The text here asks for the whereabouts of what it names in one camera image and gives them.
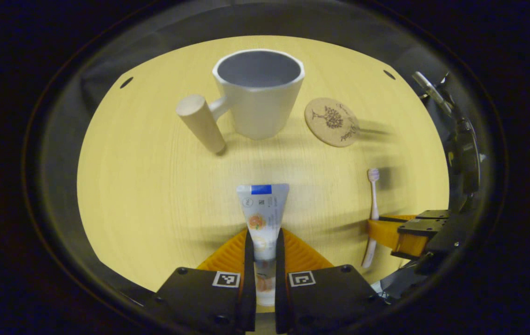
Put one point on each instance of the white toothpaste tube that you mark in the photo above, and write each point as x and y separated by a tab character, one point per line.
262	204

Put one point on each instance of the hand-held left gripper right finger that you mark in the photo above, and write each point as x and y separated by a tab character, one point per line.
281	288

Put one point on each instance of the round cork coaster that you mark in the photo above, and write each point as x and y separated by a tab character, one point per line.
332	123

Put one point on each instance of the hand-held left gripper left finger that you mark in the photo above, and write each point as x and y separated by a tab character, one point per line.
248	288

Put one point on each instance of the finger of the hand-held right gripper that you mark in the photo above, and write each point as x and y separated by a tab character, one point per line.
432	214
420	226

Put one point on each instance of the wooden desktop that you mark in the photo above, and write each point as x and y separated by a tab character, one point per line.
153	186

